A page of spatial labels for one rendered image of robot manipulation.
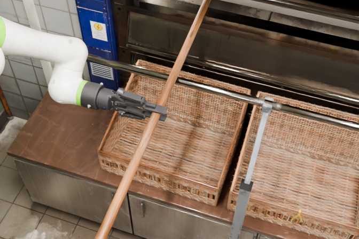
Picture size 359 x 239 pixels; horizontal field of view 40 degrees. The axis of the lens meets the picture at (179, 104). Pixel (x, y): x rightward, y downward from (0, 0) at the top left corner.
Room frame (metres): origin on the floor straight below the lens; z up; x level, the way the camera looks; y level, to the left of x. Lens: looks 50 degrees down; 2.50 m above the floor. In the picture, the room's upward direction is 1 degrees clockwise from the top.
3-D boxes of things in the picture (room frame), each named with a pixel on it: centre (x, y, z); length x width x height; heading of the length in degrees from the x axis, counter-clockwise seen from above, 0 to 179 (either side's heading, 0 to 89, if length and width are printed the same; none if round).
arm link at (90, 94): (1.12, 0.30, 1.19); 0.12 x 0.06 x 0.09; 163
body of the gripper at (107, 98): (1.09, 0.23, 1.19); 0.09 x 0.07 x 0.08; 73
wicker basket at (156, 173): (1.32, 0.02, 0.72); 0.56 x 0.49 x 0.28; 71
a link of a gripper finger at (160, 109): (1.04, 0.08, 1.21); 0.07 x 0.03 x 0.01; 73
